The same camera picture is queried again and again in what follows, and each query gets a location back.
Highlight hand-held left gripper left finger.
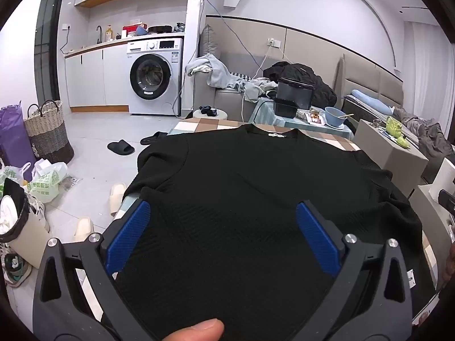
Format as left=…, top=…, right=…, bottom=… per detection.
left=33, top=199, right=152, bottom=324

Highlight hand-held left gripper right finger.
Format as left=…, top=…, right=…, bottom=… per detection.
left=296, top=199, right=413, bottom=324

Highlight black t-shirt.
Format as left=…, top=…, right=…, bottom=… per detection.
left=123, top=122, right=436, bottom=341

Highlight grey clothes pile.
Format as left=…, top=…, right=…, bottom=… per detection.
left=187, top=53, right=278, bottom=101

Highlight person's right hand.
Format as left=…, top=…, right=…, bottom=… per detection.
left=442, top=242, right=455, bottom=283

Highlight person's left hand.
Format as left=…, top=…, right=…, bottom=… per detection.
left=162, top=319, right=225, bottom=341

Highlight white box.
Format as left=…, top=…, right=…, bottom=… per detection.
left=428, top=158, right=455, bottom=199

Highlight low grey cabinet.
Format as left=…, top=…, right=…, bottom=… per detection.
left=409, top=184, right=455, bottom=278

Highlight beige slipper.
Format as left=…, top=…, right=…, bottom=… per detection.
left=73, top=217, right=95, bottom=243
left=109, top=183, right=127, bottom=217

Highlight grey blanket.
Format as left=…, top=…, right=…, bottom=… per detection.
left=393, top=108, right=449, bottom=157

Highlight black slipper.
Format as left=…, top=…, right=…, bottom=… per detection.
left=140, top=131, right=168, bottom=145
left=107, top=140, right=136, bottom=156

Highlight large green toy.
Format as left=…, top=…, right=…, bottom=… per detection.
left=386, top=117, right=403, bottom=136

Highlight white green plastic bag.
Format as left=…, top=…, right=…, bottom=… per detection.
left=28, top=160, right=68, bottom=204
left=0, top=161, right=32, bottom=197

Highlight beige trash bin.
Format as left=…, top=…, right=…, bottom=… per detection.
left=0, top=178, right=50, bottom=269

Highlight sneakers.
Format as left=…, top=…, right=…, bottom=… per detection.
left=0, top=252, right=32, bottom=288

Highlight snack packet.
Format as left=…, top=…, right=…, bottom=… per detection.
left=297, top=108, right=326, bottom=126

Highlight bed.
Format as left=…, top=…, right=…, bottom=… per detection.
left=341, top=53, right=455, bottom=182

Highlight blue bowl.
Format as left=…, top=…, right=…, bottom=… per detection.
left=324, top=107, right=349, bottom=129

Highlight blue pillow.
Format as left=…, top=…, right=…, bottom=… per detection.
left=352, top=90, right=395, bottom=114

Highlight white curtain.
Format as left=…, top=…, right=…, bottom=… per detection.
left=405, top=21, right=453, bottom=121

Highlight small black container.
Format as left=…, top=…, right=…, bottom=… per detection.
left=274, top=97, right=298, bottom=118

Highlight woven laundry basket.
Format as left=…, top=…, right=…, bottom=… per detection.
left=23, top=100, right=75, bottom=164

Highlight brown blue checkered tablecloth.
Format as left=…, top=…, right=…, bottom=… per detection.
left=110, top=117, right=443, bottom=313

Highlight large black container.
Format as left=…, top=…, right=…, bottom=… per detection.
left=276, top=77, right=315, bottom=111

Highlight black jacket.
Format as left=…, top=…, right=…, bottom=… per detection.
left=263, top=61, right=338, bottom=109

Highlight purple bag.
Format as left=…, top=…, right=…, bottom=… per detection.
left=0, top=102, right=36, bottom=182

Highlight round white stool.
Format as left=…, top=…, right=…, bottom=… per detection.
left=193, top=108, right=228, bottom=120

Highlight beige sofa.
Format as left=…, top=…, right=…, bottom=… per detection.
left=194, top=25, right=271, bottom=121

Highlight white base cabinets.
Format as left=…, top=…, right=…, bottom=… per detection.
left=65, top=46, right=130, bottom=112

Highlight white washing machine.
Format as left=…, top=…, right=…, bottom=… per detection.
left=127, top=38, right=183, bottom=116

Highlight grey pillow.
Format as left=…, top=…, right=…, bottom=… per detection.
left=198, top=24, right=222, bottom=61

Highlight dark glass door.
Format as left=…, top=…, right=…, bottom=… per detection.
left=34, top=0, right=68, bottom=103

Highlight blue cable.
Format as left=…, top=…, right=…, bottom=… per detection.
left=201, top=0, right=265, bottom=70

